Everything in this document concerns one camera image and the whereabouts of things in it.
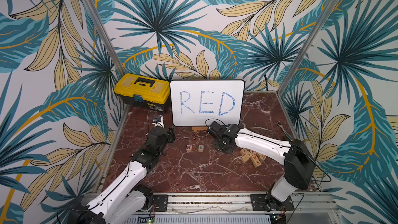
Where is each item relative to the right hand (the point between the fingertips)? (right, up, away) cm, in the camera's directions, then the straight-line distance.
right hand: (217, 147), depth 84 cm
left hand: (-26, +10, -3) cm, 28 cm away
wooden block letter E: (-9, -2, +6) cm, 11 cm away
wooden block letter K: (+21, -9, -1) cm, 23 cm away
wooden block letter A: (+20, -6, +1) cm, 21 cm away
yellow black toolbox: (-45, +32, +13) cm, 56 cm away
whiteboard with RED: (-9, +24, +4) cm, 26 cm away
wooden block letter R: (-16, -1, +4) cm, 16 cm away
